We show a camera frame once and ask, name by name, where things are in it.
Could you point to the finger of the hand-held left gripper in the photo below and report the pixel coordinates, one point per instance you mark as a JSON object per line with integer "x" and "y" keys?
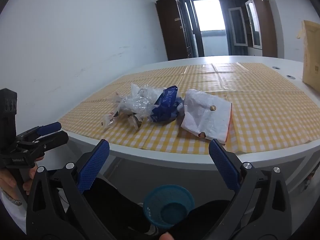
{"x": 55, "y": 138}
{"x": 50, "y": 127}

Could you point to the window curtain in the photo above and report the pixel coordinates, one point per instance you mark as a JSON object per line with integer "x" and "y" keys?
{"x": 223, "y": 0}

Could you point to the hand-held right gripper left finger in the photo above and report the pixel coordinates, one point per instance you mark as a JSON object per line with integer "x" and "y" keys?
{"x": 93, "y": 165}

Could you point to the brown glass door cabinet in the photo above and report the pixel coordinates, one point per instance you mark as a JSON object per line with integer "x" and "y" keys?
{"x": 267, "y": 30}

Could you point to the white plastic bag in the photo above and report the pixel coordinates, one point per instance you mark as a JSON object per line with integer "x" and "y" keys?
{"x": 207, "y": 122}

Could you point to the person's right hand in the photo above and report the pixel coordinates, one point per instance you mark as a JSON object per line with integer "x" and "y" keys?
{"x": 166, "y": 237}

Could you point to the blue tissue packet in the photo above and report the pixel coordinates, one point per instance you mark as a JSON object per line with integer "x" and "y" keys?
{"x": 165, "y": 105}

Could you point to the person's left hand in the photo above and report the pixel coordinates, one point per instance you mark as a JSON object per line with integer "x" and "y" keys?
{"x": 31, "y": 180}

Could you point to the blue plastic basket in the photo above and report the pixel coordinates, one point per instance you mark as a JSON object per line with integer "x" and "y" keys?
{"x": 170, "y": 210}

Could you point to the yellow checkered tablecloth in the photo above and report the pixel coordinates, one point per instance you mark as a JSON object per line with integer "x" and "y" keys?
{"x": 262, "y": 110}

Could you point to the brown paper envelope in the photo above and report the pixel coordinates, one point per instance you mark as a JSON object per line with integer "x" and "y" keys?
{"x": 312, "y": 60}

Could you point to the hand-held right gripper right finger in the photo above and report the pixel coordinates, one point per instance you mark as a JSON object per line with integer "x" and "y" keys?
{"x": 223, "y": 165}

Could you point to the window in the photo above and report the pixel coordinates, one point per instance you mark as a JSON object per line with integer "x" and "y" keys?
{"x": 208, "y": 12}

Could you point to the small tan round object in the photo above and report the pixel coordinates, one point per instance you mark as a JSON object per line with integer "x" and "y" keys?
{"x": 212, "y": 108}

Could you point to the dark wooden cabinet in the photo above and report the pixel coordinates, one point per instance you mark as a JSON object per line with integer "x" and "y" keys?
{"x": 170, "y": 30}

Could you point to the clear plastic wrapper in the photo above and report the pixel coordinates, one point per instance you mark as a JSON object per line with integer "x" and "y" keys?
{"x": 137, "y": 103}

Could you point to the person's right leg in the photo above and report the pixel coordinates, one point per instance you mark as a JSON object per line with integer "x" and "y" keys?
{"x": 205, "y": 220}

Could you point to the person's left forearm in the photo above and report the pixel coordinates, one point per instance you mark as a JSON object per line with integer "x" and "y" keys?
{"x": 12, "y": 215}

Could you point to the white framed glass door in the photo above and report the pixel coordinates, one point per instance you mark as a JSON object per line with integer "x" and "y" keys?
{"x": 237, "y": 26}

